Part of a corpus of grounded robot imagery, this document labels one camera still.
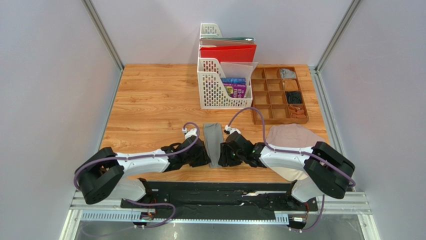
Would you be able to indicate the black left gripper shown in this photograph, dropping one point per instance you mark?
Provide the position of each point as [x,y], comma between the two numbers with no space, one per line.
[203,159]

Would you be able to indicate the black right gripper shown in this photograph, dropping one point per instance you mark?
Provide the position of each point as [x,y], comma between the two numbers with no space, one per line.
[226,153]

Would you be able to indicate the grey underwear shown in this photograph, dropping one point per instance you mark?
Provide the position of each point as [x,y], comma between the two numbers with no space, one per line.
[213,137]

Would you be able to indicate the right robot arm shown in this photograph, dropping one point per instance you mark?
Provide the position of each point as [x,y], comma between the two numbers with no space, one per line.
[328,172]

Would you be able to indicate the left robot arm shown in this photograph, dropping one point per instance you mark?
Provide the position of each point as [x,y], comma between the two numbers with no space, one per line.
[106,173]

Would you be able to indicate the pink underwear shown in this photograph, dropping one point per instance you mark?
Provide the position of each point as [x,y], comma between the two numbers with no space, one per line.
[291,136]

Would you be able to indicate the purple book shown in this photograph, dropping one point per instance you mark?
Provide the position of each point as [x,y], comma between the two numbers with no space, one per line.
[237,91]

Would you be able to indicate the white file organizer rack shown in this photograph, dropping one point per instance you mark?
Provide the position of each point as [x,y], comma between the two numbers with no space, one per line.
[212,92]

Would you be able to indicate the orange rolled cloth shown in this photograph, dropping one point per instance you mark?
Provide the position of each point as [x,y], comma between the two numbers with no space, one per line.
[297,111]

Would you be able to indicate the blue book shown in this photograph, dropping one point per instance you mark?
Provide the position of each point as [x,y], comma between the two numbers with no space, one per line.
[234,80]

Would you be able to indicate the wooden compartment tray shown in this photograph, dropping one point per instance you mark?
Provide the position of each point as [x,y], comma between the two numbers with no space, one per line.
[269,96]

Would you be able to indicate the black rolled cloth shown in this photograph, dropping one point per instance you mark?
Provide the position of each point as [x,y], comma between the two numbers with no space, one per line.
[294,97]

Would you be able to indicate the translucent plastic folder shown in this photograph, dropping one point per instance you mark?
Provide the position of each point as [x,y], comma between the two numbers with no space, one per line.
[239,70]

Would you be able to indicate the brown rolled cloth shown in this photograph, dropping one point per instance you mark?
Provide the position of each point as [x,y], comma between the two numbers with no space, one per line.
[290,85]

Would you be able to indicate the grey rolled cloth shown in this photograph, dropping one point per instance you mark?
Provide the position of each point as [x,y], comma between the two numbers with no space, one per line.
[287,73]

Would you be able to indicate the red folder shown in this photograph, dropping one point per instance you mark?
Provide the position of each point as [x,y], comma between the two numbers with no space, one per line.
[231,53]

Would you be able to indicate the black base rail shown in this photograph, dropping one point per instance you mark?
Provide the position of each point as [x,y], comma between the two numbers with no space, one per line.
[215,202]

